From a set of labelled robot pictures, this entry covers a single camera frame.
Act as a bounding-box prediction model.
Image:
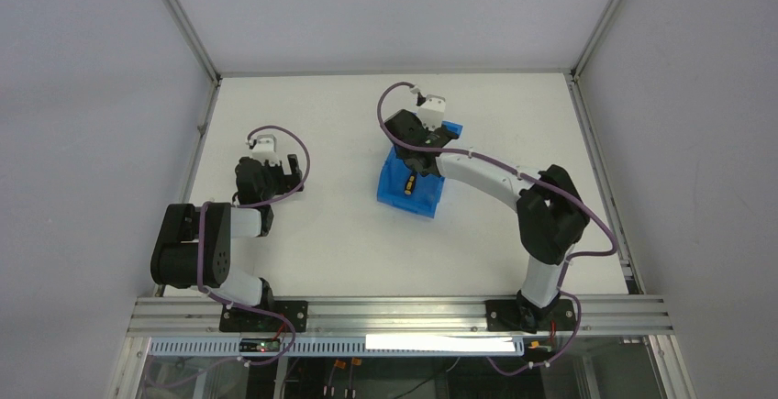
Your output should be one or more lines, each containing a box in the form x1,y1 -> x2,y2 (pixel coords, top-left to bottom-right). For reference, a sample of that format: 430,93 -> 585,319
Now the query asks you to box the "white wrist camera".
247,134 -> 281,167
417,94 -> 446,131

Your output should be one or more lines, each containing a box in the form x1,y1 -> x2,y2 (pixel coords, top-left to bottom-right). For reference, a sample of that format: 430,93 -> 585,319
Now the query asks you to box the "small green circuit board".
239,338 -> 282,354

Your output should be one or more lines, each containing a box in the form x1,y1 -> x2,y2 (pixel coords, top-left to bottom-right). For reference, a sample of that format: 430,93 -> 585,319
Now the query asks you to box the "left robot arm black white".
150,154 -> 304,312

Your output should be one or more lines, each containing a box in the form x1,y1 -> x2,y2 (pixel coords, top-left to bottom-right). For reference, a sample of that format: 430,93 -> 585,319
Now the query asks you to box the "aluminium frame post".
161,0 -> 222,203
565,0 -> 644,294

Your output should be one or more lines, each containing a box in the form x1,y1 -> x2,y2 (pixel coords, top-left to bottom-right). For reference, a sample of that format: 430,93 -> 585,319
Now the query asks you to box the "left aluminium frame post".
161,0 -> 222,203

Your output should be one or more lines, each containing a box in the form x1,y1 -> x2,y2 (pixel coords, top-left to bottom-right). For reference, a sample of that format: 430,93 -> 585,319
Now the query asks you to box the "right aluminium frame post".
565,0 -> 644,294

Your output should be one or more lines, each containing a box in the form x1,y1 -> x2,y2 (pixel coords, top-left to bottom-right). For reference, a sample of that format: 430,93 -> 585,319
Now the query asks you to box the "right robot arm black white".
381,110 -> 591,332

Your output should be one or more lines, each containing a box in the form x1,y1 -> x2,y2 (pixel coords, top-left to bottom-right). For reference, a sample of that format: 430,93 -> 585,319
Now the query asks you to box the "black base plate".
218,299 -> 309,333
484,299 -> 578,334

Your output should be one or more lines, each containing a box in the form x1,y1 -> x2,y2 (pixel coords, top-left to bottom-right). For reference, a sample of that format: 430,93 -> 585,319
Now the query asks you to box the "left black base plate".
218,299 -> 309,333

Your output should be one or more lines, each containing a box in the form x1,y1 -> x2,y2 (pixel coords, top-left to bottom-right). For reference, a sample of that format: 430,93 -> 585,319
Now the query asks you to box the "aluminium front rail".
127,294 -> 674,338

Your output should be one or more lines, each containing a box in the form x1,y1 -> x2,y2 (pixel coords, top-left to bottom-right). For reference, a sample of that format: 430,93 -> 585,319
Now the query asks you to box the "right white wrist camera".
417,94 -> 446,131

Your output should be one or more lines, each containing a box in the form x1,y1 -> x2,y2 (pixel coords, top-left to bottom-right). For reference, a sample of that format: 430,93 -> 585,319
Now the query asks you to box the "white slotted cable duct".
149,334 -> 525,358

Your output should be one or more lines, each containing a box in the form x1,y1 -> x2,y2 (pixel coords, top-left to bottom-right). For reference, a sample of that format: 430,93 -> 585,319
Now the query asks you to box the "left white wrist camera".
247,134 -> 281,167

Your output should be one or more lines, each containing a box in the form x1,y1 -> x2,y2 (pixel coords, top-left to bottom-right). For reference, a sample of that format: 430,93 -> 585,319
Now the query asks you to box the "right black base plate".
484,299 -> 578,334

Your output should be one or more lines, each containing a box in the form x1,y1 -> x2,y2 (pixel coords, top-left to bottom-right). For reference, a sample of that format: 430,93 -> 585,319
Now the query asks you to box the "black yellow handled screwdriver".
404,172 -> 417,195

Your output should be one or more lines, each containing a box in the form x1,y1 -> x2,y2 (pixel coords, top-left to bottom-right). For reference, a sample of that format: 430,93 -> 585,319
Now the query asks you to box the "blue plastic storage bin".
376,148 -> 445,218

